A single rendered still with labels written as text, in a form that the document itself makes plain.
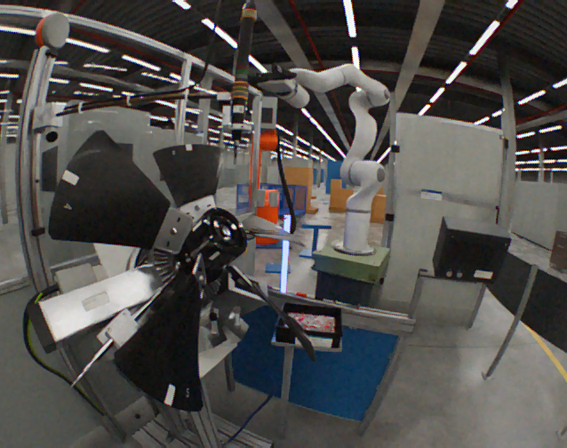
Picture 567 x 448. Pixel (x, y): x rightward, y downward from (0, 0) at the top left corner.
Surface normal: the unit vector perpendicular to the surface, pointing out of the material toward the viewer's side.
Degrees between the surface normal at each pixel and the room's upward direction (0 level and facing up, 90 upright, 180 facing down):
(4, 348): 90
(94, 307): 50
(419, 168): 90
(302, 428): 0
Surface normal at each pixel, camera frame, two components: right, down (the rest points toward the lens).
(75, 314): 0.73, -0.53
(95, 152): 0.68, -0.14
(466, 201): -0.41, 0.17
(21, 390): 0.91, 0.13
